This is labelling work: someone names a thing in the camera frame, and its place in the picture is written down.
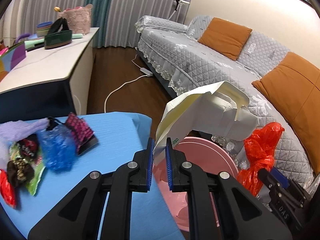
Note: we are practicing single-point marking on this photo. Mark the pink checkered black packet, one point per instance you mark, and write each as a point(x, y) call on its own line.
point(83, 135)

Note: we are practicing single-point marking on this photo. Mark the mint green roll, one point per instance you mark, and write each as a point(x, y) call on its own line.
point(32, 43)

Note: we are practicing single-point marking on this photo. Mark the black hair band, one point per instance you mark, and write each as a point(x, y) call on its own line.
point(55, 125)

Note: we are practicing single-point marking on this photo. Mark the far orange cushion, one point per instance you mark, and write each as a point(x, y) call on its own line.
point(227, 38)

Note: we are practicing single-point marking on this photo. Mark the white power strip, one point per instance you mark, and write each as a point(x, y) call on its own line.
point(146, 72)

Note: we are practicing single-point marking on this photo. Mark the white foam fruit net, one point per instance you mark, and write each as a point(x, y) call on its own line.
point(4, 155)

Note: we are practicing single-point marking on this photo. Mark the brown hair scrunchie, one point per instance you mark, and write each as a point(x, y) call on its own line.
point(19, 171)

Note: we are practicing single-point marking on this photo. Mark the pink lace basket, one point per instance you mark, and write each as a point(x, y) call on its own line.
point(78, 19)

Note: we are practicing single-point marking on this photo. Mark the small red plastic bag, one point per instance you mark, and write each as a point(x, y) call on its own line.
point(7, 190)

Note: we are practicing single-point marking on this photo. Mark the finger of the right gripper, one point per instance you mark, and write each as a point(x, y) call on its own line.
point(267, 179)
point(284, 182)

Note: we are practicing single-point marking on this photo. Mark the white paper carton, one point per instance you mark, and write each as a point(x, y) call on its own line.
point(217, 109)

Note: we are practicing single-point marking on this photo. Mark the white marble coffee table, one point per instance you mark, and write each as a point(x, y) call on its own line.
point(52, 82)

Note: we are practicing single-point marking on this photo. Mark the blue plastic bag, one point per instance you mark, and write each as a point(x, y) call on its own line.
point(58, 148)

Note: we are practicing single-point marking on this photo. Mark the orange cushion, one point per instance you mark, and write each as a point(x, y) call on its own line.
point(293, 89)
point(227, 38)

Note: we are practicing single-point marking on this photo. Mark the grey quilted sofa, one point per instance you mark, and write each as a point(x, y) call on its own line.
point(174, 54)

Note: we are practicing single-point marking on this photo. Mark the dark green handbag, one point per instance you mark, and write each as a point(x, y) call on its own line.
point(58, 35)

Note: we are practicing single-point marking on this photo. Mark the colourful gift box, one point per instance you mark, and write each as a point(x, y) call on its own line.
point(11, 58)

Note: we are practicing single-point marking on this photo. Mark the large red plastic bag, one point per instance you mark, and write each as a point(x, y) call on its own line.
point(259, 150)

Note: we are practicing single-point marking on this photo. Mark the near orange cushion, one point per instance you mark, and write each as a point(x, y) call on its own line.
point(293, 89)

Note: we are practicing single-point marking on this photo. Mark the purple handle object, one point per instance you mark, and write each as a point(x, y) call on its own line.
point(22, 36)

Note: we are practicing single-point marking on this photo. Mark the stacked coloured bowls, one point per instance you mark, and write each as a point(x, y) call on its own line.
point(43, 28)

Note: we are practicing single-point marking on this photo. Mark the grey curtain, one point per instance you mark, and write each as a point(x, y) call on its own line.
point(22, 16)

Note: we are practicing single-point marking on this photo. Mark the pink plastic trash bin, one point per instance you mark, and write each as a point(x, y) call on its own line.
point(204, 153)

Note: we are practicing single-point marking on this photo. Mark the green panda snack wrapper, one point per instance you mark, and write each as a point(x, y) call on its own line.
point(37, 164)

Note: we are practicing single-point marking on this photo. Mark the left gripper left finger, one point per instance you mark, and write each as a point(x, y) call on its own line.
point(99, 206)

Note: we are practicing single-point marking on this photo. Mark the teal curtain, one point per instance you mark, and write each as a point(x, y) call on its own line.
point(99, 17)

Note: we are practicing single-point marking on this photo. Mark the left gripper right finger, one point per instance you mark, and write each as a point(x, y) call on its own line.
point(219, 207)

